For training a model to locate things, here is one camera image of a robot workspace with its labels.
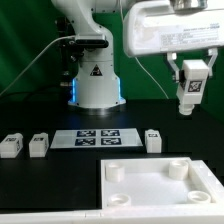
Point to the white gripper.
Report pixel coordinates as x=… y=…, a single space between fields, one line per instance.
x=153 y=27

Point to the white square tabletop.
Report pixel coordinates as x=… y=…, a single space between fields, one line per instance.
x=157 y=182

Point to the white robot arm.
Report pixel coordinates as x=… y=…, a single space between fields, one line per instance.
x=96 y=86

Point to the white L-shaped obstacle fence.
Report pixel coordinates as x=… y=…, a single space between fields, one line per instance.
x=191 y=213

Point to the white tag sheet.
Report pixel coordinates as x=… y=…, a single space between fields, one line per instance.
x=96 y=138

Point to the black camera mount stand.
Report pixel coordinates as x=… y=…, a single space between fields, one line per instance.
x=69 y=52

